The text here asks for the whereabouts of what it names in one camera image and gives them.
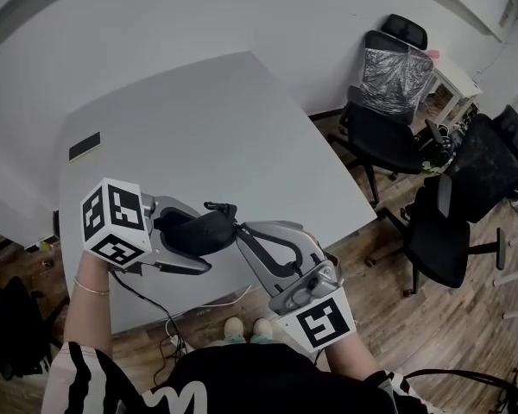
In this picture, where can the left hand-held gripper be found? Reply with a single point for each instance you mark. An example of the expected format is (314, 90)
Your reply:
(112, 214)

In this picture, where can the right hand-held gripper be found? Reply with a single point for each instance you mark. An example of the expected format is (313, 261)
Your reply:
(324, 321)

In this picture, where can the person's right forearm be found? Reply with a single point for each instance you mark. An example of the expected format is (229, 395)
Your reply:
(349, 362)

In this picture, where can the person's left forearm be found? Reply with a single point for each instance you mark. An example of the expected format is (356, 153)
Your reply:
(88, 313)

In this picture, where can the person's right shoe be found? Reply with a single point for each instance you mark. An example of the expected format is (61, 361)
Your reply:
(262, 330)

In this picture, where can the person's shoe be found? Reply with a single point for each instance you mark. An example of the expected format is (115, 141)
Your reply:
(262, 330)
(234, 331)

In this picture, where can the person's left shoe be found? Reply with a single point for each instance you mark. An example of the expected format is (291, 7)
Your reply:
(234, 331)

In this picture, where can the black rectangular pad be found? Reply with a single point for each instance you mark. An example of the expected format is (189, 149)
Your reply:
(84, 146)

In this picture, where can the black and white shirt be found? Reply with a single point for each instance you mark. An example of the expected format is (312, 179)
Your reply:
(250, 382)

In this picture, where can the office chair with silver wrap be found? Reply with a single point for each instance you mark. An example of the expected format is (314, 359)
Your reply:
(384, 132)

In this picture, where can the dark chair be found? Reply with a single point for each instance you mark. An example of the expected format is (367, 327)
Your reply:
(17, 326)

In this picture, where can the black mesh office chair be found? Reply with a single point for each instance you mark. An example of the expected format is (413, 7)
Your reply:
(479, 179)

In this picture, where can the white side table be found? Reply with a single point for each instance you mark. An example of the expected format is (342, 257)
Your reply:
(455, 82)

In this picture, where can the pink object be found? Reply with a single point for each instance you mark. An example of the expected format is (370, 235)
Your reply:
(433, 54)

